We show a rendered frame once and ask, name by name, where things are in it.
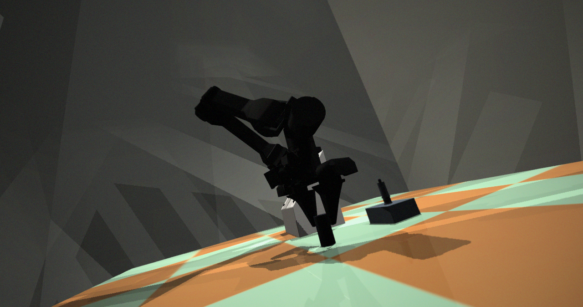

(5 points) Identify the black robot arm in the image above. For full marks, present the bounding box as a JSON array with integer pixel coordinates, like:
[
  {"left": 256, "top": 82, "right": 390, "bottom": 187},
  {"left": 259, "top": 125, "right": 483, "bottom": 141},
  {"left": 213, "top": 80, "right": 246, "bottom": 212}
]
[{"left": 195, "top": 86, "right": 326, "bottom": 189}]

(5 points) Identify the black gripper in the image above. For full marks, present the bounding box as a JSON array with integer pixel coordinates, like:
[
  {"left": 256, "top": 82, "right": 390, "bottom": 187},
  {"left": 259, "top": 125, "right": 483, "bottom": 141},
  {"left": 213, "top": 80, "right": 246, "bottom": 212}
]
[{"left": 276, "top": 142, "right": 358, "bottom": 227}]

